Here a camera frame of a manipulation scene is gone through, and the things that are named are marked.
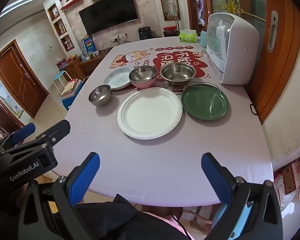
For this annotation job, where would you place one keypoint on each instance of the pink steel-lined bowl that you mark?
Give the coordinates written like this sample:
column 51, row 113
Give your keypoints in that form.
column 142, row 73

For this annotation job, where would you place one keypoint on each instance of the small steel bowl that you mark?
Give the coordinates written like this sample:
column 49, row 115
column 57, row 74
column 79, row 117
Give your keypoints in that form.
column 100, row 95

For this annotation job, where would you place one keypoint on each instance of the pile of printed papers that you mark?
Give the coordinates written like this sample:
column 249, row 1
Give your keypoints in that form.
column 292, row 177

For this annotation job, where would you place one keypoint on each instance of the colourful wall poster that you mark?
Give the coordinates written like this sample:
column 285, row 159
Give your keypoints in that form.
column 8, row 100

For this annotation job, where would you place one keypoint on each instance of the blue plastic stool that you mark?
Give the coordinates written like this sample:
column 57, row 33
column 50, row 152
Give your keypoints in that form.
column 70, row 101

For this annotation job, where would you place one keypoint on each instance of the white dish sterilizer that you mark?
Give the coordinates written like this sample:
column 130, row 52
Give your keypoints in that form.
column 240, row 50

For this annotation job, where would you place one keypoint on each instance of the wooden sliding door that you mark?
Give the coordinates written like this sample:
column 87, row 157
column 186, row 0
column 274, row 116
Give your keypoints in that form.
column 285, row 55

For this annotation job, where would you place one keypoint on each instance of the white plate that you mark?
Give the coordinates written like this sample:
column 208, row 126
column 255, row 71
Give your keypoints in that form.
column 150, row 112

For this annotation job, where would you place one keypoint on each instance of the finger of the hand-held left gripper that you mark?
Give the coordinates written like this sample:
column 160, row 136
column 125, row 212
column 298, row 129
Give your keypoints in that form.
column 60, row 130
column 23, row 131

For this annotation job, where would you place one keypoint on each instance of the light blue plate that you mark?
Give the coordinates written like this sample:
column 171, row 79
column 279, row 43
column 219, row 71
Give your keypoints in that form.
column 116, row 80

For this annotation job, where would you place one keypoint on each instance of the wooden room door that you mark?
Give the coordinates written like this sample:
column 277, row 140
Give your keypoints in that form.
column 17, row 80

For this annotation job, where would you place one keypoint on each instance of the pink hanging cloth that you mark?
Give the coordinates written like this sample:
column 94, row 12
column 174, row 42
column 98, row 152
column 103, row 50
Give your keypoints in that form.
column 200, row 7

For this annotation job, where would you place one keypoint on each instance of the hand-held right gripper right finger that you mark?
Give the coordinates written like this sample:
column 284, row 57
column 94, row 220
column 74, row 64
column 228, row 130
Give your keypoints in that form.
column 216, row 177

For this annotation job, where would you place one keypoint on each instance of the green plate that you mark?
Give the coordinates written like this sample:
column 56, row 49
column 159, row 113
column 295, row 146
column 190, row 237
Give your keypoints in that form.
column 205, row 102

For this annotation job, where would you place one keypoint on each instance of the black wall television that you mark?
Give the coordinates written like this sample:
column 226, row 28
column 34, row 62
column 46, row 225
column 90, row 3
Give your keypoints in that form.
column 107, row 12

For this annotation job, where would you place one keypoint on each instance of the stack of books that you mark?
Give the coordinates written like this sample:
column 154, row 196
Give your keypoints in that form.
column 71, row 86

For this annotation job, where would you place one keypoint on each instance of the white wall socket strip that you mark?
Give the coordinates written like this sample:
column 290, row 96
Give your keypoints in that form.
column 118, row 37

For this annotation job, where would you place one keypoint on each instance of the green tissue box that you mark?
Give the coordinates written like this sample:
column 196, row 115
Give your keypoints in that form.
column 187, row 37

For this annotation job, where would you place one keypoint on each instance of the wooden cabinet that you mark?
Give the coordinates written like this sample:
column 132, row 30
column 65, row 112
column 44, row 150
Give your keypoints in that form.
column 87, row 65

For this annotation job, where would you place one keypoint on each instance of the red wall shelf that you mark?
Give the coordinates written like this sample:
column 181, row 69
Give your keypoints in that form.
column 72, row 3

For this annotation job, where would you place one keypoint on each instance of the small black appliance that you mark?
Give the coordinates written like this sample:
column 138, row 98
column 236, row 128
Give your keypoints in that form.
column 143, row 33

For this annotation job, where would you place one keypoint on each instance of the white stool light blue seat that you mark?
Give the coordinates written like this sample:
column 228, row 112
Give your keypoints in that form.
column 60, row 76

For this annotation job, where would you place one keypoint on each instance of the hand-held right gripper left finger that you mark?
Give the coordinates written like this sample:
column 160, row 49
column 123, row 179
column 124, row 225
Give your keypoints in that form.
column 85, row 177

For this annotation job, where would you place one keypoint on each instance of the large steel bowl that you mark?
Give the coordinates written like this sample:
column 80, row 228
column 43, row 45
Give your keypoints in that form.
column 177, row 72

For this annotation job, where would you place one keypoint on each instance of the blue poster board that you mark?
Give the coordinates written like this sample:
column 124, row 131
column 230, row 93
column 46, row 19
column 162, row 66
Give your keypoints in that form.
column 88, row 45

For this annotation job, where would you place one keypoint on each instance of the teal plastic container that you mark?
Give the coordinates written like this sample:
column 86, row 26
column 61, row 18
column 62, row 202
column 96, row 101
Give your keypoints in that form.
column 203, row 39

